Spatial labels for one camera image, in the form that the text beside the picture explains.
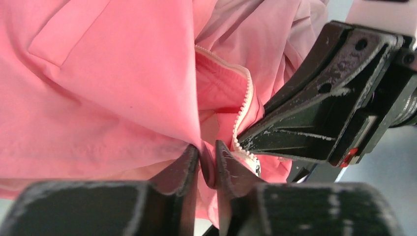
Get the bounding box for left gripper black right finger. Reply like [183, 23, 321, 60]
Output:
[215, 141, 404, 236]

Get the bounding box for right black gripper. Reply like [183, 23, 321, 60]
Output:
[238, 21, 417, 168]

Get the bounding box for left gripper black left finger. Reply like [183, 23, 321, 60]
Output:
[0, 145, 199, 236]

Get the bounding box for pink zip-up hooded jacket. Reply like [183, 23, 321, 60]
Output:
[0, 0, 328, 226]

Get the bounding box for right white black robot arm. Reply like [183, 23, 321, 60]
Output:
[237, 0, 417, 167]

